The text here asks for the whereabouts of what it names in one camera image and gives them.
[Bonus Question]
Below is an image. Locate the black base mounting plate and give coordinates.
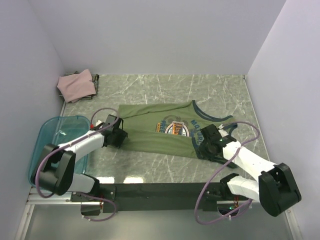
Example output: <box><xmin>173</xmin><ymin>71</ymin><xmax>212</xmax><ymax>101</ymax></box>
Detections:
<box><xmin>70</xmin><ymin>182</ymin><xmax>251</xmax><ymax>214</ymax></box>

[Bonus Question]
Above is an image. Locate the folded striped tank top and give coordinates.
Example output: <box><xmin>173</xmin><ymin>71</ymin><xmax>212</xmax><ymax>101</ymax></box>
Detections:
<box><xmin>58</xmin><ymin>71</ymin><xmax>100</xmax><ymax>100</ymax></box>

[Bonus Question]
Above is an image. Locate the folded pink tank top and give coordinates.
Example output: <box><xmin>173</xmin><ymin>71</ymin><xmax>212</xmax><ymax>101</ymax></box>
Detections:
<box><xmin>57</xmin><ymin>69</ymin><xmax>96</xmax><ymax>103</ymax></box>

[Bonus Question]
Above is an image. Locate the green graphic tank top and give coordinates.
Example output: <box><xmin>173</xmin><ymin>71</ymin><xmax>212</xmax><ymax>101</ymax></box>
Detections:
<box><xmin>118</xmin><ymin>100</ymin><xmax>238</xmax><ymax>159</ymax></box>

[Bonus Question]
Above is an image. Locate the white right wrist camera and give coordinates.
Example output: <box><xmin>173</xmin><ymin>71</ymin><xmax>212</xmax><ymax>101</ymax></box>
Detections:
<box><xmin>217</xmin><ymin>124</ymin><xmax>230</xmax><ymax>138</ymax></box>

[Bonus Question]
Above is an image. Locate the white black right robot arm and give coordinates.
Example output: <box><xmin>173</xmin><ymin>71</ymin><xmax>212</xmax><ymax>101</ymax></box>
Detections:
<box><xmin>197</xmin><ymin>124</ymin><xmax>302</xmax><ymax>217</ymax></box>

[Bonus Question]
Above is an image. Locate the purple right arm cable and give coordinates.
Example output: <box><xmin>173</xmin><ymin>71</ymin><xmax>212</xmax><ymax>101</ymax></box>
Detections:
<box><xmin>194</xmin><ymin>121</ymin><xmax>261</xmax><ymax>225</ymax></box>

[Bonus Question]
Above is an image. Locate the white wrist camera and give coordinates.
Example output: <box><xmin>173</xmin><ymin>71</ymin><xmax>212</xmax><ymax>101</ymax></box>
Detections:
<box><xmin>217</xmin><ymin>124</ymin><xmax>230</xmax><ymax>138</ymax></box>
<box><xmin>90</xmin><ymin>120</ymin><xmax>105</xmax><ymax>131</ymax></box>

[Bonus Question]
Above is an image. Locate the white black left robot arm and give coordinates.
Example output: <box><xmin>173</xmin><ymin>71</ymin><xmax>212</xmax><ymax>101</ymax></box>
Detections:
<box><xmin>30</xmin><ymin>114</ymin><xmax>128</xmax><ymax>201</ymax></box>

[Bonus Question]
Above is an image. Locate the teal plastic bin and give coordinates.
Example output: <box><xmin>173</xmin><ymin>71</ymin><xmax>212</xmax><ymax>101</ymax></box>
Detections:
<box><xmin>28</xmin><ymin>115</ymin><xmax>90</xmax><ymax>187</ymax></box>

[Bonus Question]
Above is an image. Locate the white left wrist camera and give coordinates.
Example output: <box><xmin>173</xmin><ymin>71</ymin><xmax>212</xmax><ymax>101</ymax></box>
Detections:
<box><xmin>90</xmin><ymin>120</ymin><xmax>105</xmax><ymax>131</ymax></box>

